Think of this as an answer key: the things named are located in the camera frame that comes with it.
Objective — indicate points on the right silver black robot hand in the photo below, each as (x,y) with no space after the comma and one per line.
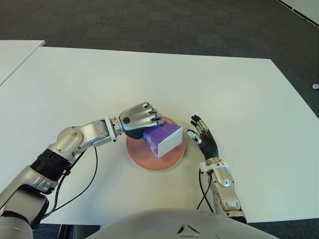
(209,147)

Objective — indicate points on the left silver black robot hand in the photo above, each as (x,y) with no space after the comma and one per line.
(137,118)

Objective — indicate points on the purple tissue paper pack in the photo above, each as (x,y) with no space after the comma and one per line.
(164,139)

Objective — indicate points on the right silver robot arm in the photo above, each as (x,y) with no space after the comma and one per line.
(225,186)

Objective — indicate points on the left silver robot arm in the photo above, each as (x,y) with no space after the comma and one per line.
(72,139)

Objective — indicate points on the pink round plate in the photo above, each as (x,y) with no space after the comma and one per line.
(139,156)

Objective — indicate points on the grey robot torso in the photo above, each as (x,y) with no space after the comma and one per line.
(184,224)

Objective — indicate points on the white handheld controller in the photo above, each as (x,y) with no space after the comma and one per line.
(315,86)

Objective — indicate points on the white side table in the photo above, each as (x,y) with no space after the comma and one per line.
(15,54)

